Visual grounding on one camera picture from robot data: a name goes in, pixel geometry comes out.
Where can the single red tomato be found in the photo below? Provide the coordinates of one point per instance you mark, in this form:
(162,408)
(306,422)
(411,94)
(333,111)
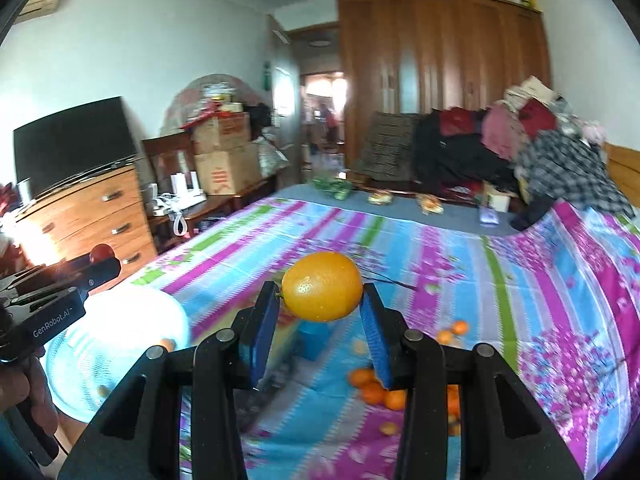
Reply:
(101,251)

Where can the blue white plaid shirt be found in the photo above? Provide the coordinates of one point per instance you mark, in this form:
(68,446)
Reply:
(570,170)

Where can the smooth yellow orange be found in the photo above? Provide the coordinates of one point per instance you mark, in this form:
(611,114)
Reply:
(322,287)

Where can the white door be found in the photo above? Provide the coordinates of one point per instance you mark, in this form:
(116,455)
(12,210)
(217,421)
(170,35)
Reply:
(285,100)

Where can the mesh food cover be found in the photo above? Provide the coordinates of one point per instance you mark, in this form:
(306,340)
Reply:
(200,90)

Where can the person's left hand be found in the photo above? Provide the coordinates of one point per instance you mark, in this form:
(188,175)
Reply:
(30,385)

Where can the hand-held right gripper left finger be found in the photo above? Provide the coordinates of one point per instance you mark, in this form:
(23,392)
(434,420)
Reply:
(262,335)

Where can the light blue plastic basket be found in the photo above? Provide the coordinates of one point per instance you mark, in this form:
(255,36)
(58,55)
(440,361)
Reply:
(125,320)

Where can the red printed cardboard box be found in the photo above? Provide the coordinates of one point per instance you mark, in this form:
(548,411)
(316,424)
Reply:
(222,132)

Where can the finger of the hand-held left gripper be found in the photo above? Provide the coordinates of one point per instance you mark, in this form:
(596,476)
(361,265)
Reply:
(100,272)

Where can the black bag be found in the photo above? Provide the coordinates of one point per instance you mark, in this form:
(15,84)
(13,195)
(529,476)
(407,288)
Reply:
(261,120)

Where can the wall air conditioner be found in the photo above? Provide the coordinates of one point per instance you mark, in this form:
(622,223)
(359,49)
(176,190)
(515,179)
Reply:
(42,2)

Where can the dark wooden chair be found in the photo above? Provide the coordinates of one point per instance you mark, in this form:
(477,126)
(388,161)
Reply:
(165,160)

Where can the green snack package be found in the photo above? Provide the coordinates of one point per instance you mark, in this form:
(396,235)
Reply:
(332,187)

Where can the blue cardboard box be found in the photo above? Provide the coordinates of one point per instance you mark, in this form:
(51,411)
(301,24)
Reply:
(320,340)

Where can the dark wooden desk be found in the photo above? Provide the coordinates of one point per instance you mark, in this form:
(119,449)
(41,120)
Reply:
(215,210)

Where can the small blue white box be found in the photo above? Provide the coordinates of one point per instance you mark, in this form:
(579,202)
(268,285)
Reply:
(489,217)

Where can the white open box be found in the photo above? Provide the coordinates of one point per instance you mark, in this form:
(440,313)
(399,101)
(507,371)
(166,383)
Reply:
(497,202)

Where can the small round orange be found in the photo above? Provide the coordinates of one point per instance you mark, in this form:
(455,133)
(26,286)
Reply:
(167,344)

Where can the pile of oranges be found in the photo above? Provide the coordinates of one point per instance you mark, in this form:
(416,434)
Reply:
(372,392)

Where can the brown plaid cloth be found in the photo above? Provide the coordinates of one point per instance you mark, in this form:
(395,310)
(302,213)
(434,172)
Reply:
(390,145)

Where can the wooden dresser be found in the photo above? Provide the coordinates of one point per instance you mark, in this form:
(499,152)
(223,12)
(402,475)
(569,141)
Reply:
(100,210)

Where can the red pink clothes pile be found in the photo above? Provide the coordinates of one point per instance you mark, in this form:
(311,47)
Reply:
(520,120)

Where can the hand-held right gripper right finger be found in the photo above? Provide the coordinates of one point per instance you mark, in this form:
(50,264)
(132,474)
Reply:
(375,340)

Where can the brown wooden wardrobe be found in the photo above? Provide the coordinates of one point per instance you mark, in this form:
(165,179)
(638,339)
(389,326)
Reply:
(425,60)

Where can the wooden headboard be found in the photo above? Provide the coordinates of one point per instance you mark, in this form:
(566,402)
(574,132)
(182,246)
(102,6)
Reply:
(625,170)

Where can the black television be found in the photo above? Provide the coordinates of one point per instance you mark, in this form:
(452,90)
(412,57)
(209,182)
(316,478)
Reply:
(75,145)

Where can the dark clothing pile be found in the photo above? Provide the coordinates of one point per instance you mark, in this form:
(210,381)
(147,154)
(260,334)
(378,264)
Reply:
(460,160)

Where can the white router device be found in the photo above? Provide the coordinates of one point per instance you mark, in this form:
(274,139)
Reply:
(187,190)

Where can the floral striped bedsheet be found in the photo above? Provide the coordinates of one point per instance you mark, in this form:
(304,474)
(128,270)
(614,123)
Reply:
(450,270)

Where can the stacked cardboard boxes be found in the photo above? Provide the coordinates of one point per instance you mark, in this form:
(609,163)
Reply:
(227,172)

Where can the yellow snack pack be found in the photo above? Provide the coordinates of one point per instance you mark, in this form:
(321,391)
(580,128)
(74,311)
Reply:
(431,204)
(381,198)

